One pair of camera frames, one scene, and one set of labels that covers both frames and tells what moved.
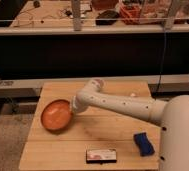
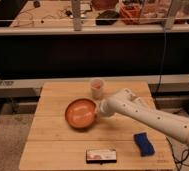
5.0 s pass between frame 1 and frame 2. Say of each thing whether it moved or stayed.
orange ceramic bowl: moved
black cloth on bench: stayed
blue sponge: stayed
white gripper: moved
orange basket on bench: stayed
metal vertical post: stayed
